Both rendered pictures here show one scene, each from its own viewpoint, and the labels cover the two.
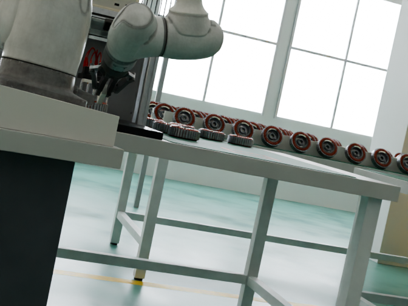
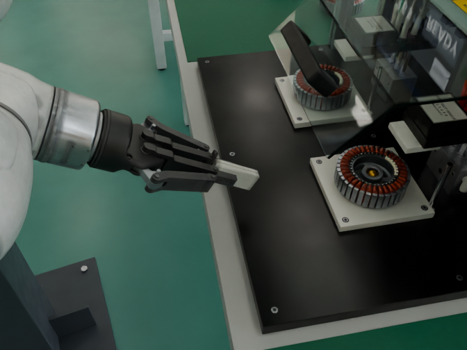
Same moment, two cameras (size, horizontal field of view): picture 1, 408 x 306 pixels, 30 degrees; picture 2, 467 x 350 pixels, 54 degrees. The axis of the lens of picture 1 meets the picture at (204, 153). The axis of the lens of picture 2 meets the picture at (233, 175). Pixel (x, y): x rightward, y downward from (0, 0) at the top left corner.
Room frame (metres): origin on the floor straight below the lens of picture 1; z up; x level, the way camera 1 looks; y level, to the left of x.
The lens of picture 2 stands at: (2.22, -0.14, 1.32)
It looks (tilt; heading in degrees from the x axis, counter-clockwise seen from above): 46 degrees down; 96
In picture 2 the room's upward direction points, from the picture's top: straight up
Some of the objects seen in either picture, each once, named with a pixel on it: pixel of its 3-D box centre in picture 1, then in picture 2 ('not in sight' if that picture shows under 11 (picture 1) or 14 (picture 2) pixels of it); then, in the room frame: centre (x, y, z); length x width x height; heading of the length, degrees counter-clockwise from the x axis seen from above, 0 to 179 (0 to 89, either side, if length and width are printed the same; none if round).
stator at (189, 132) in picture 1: (183, 133); not in sight; (2.65, 0.08, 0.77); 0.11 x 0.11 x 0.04
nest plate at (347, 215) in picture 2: not in sight; (368, 186); (2.38, 0.38, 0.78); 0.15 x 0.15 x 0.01; 16
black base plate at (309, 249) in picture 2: (48, 110); (348, 143); (2.36, 0.50, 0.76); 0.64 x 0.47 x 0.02; 106
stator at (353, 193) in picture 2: (89, 105); (371, 175); (2.38, 0.38, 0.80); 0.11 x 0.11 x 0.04
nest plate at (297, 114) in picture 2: not in sight; (321, 97); (2.31, 0.61, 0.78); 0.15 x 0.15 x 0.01; 16
